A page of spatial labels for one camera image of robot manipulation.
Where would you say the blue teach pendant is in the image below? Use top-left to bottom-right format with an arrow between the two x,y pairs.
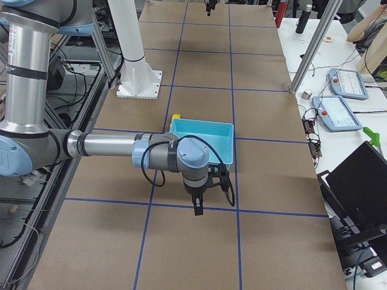
312,95 -> 363,132
329,68 -> 368,100

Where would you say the small silver cylinder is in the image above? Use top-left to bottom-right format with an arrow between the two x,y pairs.
301,89 -> 313,100

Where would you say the yellow beetle toy car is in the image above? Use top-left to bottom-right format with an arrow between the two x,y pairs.
171,113 -> 181,124

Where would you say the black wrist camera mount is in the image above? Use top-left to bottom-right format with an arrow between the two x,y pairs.
206,163 -> 230,193

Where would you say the red bottle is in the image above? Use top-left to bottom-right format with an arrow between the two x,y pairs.
275,0 -> 288,28

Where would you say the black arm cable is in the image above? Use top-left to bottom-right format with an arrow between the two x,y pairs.
141,135 -> 236,207

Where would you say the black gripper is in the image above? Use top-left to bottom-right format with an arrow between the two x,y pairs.
184,184 -> 207,216

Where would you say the light blue plastic bin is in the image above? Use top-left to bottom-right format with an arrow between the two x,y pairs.
170,118 -> 234,170

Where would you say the far blue teach pendant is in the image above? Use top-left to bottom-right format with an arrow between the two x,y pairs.
329,68 -> 368,100

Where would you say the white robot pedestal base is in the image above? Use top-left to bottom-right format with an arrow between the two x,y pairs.
108,0 -> 163,100

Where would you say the near blue teach pendant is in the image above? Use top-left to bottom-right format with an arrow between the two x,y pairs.
312,95 -> 363,132

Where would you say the black laptop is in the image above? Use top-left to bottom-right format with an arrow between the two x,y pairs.
316,140 -> 387,251

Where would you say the aluminium frame post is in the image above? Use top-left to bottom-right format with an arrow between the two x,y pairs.
289,0 -> 343,95

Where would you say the black water bottle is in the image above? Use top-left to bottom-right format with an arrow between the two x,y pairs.
295,4 -> 313,34

